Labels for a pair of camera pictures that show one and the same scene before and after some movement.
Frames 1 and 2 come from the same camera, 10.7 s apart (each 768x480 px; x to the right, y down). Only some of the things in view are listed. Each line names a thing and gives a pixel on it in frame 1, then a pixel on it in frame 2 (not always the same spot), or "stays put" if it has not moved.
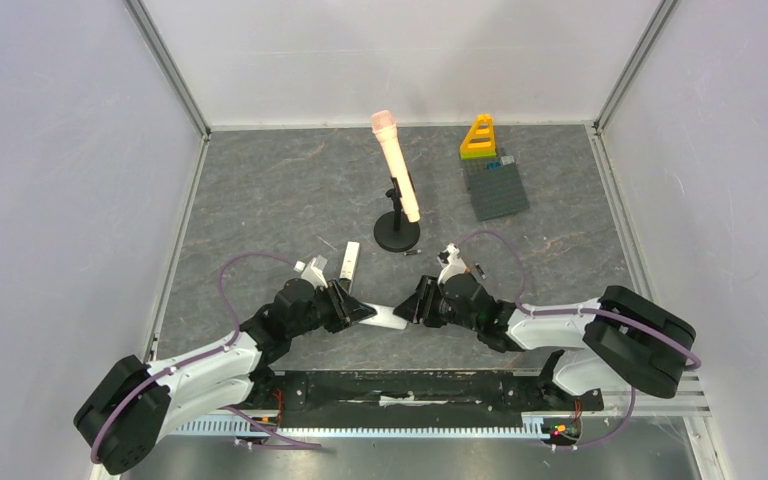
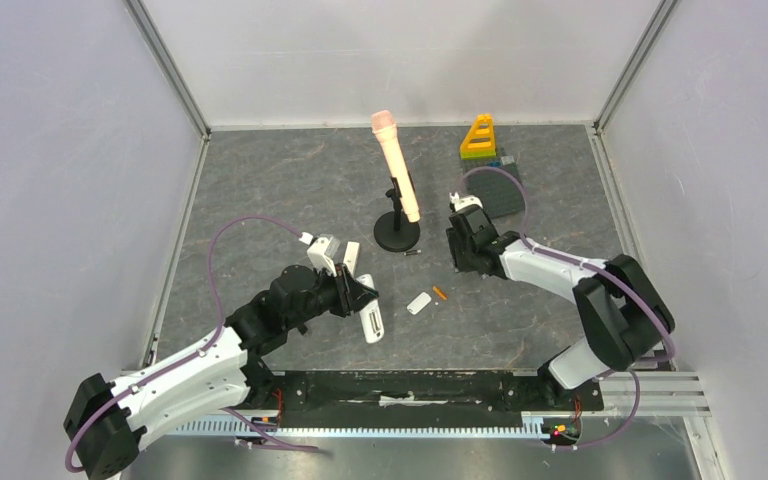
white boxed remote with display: [349, 266] stays put
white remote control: [385, 318] -> [371, 317]
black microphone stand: [393, 231] stays put
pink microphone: [384, 126] stays put
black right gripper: [429, 299] -> [459, 237]
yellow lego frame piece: [481, 136] stays put
